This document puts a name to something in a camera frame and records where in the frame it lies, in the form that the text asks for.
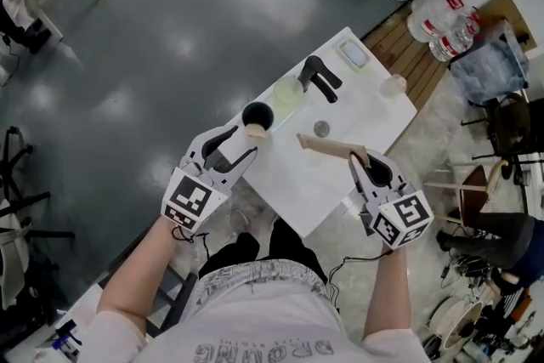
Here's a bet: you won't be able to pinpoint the person's black trousers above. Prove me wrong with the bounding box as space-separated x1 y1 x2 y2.
197 218 328 284

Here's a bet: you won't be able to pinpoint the person's white shoe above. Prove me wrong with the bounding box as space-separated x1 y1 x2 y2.
227 207 252 235

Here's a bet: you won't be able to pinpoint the blue bottle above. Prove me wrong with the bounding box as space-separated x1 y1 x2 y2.
53 320 82 349

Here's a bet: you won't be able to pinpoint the black office chair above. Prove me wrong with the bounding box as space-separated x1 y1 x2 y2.
0 125 77 243

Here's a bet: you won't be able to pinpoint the person's right forearm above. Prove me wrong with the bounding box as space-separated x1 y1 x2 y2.
362 246 416 343

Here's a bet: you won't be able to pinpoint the person's left forearm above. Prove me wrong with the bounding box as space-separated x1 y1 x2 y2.
95 216 201 328

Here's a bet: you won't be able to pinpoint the clear plastic storage bin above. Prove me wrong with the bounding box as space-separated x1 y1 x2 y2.
449 19 530 107

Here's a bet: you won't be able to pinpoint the black round-back chair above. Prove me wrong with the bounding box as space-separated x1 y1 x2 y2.
461 93 536 161

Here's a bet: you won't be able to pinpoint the clear water jug red label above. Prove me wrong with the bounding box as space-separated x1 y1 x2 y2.
428 8 481 63
407 0 464 43

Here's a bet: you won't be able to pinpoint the tall translucent tumbler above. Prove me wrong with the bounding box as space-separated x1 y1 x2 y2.
273 75 303 105

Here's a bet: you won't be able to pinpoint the white soap dish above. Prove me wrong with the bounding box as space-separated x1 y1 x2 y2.
338 38 370 71

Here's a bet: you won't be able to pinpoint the black faucet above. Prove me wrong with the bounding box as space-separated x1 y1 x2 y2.
296 54 343 105

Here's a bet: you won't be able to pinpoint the brown cardboard sheet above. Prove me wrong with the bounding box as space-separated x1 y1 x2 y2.
479 0 532 52

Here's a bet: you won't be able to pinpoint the white rectangular sink basin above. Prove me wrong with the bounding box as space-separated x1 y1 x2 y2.
31 284 105 363

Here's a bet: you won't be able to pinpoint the person's white printed T-shirt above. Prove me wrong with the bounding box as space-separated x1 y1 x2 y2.
82 261 426 363

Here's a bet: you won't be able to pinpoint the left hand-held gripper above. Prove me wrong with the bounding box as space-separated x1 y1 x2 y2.
159 124 260 234

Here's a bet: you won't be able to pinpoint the wooden chair brown seat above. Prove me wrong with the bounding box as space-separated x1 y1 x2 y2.
424 159 511 230

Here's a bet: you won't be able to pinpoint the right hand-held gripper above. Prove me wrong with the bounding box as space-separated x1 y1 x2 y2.
348 150 435 251

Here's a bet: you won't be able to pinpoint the small clear jar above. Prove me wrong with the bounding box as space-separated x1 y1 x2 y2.
379 73 409 97

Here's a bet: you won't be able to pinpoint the wooden slat deck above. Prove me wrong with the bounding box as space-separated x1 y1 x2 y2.
360 2 451 111

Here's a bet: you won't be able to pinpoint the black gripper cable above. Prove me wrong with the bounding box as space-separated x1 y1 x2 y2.
172 224 209 256
329 250 392 311

